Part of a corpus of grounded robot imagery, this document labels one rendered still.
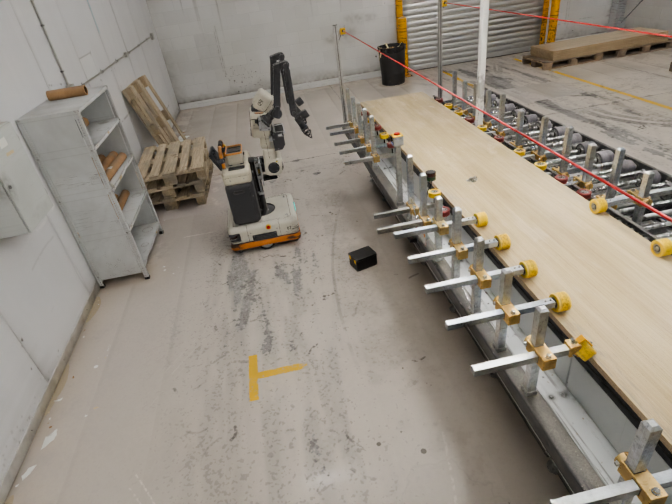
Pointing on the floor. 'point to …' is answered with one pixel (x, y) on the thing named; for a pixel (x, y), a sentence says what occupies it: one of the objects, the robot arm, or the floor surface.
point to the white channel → (482, 60)
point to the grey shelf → (69, 133)
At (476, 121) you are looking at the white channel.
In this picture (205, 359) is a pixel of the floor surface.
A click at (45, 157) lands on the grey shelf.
